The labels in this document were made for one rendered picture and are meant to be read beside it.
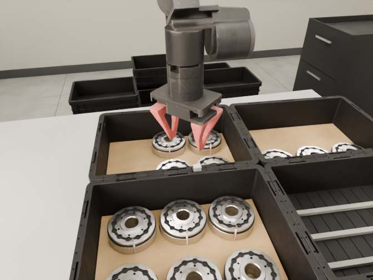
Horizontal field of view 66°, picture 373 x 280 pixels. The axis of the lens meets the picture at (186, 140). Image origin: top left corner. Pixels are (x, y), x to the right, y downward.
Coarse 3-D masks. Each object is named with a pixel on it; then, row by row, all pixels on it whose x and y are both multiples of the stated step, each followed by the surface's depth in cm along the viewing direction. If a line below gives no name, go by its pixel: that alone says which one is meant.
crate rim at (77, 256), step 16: (144, 176) 64; (160, 176) 64; (176, 176) 64; (192, 176) 65; (272, 192) 60; (80, 224) 54; (288, 224) 54; (80, 240) 51; (304, 240) 51; (80, 256) 48; (304, 256) 49; (320, 272) 46
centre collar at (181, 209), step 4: (180, 208) 65; (184, 208) 65; (188, 208) 65; (176, 212) 64; (188, 212) 64; (192, 212) 64; (172, 216) 63; (176, 216) 63; (192, 216) 63; (176, 220) 62; (180, 220) 62; (188, 220) 62; (192, 220) 63; (180, 224) 62; (184, 224) 62
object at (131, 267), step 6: (126, 264) 54; (132, 264) 54; (138, 264) 54; (114, 270) 53; (120, 270) 53; (126, 270) 54; (132, 270) 53; (138, 270) 54; (144, 270) 54; (150, 270) 53; (108, 276) 52; (114, 276) 53; (120, 276) 52; (138, 276) 52; (144, 276) 52; (150, 276) 52; (156, 276) 53
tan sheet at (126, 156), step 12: (120, 144) 91; (132, 144) 91; (144, 144) 91; (108, 156) 86; (120, 156) 86; (132, 156) 86; (144, 156) 86; (156, 156) 86; (180, 156) 86; (192, 156) 86; (204, 156) 86; (228, 156) 86; (108, 168) 82; (120, 168) 82; (132, 168) 82; (144, 168) 82; (156, 168) 82
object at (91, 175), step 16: (112, 112) 88; (128, 112) 88; (144, 112) 88; (240, 128) 80; (96, 144) 74; (96, 160) 69; (256, 160) 69; (96, 176) 64; (112, 176) 64; (128, 176) 64
